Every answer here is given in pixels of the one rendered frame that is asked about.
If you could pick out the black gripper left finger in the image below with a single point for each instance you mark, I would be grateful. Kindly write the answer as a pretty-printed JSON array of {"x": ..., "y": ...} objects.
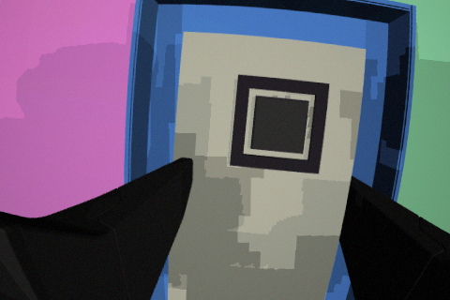
[{"x": 112, "y": 247}]

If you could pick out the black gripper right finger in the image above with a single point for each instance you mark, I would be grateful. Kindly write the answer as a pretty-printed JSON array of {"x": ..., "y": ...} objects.
[{"x": 392, "y": 253}]

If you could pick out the blue rectangular tray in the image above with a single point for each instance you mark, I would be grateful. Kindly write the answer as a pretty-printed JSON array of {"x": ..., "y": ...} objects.
[{"x": 386, "y": 29}]

